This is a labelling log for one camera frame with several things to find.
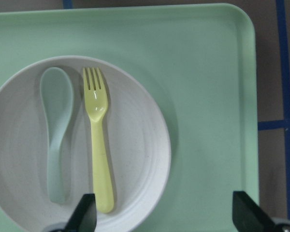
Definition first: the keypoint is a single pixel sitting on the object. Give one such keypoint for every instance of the white round plate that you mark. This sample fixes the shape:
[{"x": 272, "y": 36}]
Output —
[{"x": 137, "y": 143}]

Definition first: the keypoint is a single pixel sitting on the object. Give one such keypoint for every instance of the pale green plastic spoon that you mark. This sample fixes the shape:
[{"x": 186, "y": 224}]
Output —
[{"x": 56, "y": 91}]

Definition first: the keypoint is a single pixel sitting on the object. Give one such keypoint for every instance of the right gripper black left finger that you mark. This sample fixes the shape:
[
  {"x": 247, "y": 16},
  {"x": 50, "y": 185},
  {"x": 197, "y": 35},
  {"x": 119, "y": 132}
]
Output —
[{"x": 83, "y": 218}]

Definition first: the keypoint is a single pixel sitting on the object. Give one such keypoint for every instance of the yellow plastic fork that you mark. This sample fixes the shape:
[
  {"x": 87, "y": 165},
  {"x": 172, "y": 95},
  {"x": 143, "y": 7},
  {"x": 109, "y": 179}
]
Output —
[{"x": 96, "y": 105}]

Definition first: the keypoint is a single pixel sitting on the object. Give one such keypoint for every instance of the light green tray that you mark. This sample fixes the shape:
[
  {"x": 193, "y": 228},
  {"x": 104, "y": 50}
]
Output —
[{"x": 198, "y": 63}]

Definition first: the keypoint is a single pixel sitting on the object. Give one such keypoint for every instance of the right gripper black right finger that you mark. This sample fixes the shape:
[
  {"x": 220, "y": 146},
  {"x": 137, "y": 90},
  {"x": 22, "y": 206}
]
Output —
[{"x": 247, "y": 216}]

